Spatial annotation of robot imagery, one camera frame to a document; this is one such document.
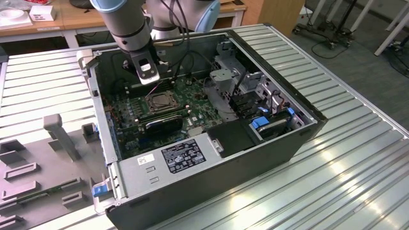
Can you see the CPU socket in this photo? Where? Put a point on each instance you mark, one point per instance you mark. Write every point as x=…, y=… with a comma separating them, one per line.
x=158, y=110

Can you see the grey parts rack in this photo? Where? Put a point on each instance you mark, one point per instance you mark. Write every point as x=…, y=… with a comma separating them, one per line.
x=38, y=172

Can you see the red packet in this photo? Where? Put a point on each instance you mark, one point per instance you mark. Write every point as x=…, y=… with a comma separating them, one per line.
x=38, y=1

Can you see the grey power supply unit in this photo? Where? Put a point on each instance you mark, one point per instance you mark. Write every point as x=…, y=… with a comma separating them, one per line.
x=140, y=179

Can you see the dark RAM stick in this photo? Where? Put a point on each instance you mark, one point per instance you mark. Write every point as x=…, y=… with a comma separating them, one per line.
x=162, y=115

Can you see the blue drive bay clip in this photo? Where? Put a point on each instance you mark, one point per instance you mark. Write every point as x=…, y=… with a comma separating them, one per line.
x=290, y=112

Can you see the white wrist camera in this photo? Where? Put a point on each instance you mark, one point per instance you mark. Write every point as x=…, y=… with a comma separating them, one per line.
x=148, y=77

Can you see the black graphics card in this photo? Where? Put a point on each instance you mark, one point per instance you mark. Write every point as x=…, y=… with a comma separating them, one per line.
x=164, y=125

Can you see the green motherboard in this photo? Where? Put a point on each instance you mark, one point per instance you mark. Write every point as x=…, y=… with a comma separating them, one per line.
x=198, y=100

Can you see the silver drive cage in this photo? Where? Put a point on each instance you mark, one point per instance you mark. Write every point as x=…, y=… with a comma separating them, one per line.
x=224, y=76

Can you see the green RAM stick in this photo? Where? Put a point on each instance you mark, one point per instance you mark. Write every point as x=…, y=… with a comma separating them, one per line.
x=42, y=191

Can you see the wooden desk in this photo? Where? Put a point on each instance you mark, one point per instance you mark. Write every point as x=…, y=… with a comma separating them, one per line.
x=80, y=19

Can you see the RAM slot white latches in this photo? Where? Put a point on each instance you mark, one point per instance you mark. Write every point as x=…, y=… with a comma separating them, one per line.
x=170, y=84
x=170, y=80

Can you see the silver CPU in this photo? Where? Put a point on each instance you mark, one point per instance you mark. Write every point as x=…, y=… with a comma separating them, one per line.
x=160, y=99

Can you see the black PC case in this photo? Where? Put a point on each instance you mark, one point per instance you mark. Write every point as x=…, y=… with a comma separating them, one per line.
x=204, y=191

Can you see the white bowl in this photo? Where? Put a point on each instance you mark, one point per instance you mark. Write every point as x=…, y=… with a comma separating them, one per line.
x=12, y=16

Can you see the wooden partition panel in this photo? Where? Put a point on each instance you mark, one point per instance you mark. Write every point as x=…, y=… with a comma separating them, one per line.
x=282, y=14

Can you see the white table frame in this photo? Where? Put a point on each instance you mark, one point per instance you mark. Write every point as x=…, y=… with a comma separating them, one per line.
x=384, y=44
x=359, y=21

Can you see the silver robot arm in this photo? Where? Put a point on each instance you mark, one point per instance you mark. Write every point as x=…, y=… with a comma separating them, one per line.
x=128, y=26

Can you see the blue case latch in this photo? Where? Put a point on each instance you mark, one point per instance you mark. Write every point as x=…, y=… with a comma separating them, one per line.
x=99, y=190

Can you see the white cardboard box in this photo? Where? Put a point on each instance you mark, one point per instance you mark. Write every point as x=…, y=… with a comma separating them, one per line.
x=43, y=12

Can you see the black round monitor base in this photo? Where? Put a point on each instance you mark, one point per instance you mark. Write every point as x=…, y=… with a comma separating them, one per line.
x=80, y=3

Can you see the black wheeled stand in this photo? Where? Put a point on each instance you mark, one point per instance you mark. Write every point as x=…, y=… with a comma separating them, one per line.
x=332, y=44

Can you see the blue disk carrier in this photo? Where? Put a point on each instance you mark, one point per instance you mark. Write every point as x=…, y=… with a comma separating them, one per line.
x=259, y=122

